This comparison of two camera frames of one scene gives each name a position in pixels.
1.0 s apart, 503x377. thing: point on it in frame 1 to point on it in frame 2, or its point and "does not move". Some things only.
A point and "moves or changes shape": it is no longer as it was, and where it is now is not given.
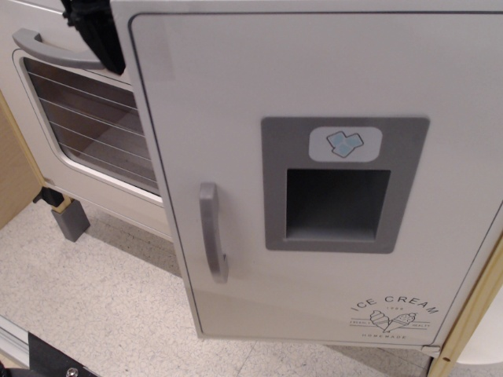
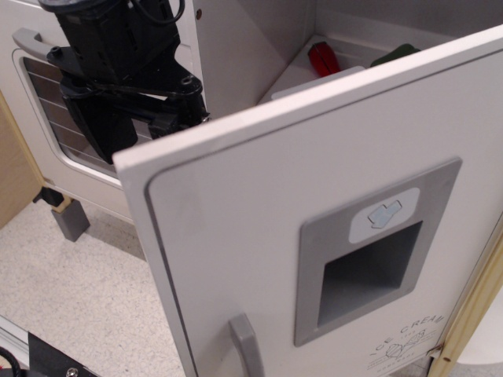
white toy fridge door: x=332 y=169 moves or changes shape
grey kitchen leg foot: x=73 y=221 does not move
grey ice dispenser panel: x=340 y=184 to x=369 y=257
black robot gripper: x=93 y=20 to x=125 y=60
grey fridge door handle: x=218 y=258 to x=247 y=340
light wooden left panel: x=20 y=183 does not move
